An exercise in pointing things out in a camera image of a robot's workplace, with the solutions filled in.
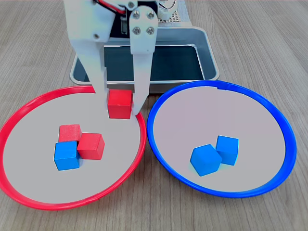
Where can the red cube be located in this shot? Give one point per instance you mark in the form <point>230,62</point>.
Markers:
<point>119,104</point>
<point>68,132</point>
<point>91,145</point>

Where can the blue cube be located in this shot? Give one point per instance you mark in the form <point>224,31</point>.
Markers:
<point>66,155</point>
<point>205,160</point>
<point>228,149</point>

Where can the black mat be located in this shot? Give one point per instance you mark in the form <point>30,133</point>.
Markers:
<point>178,65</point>

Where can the steel tray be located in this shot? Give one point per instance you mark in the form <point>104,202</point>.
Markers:
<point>168,86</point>

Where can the pale perforated plate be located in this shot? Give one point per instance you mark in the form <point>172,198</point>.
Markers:
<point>174,18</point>

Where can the blue-rimmed white plate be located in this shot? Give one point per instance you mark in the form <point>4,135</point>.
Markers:
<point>240,120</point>

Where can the red-rimmed white plate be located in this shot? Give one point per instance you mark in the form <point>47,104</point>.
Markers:
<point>36,156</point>

